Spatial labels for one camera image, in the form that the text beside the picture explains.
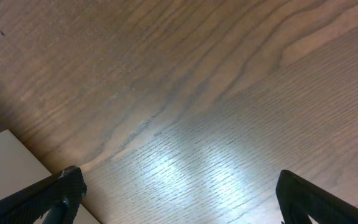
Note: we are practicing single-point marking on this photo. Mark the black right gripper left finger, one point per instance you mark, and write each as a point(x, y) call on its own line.
point(56, 199)

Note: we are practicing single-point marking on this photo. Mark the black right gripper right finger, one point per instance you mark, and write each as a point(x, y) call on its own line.
point(301, 201)

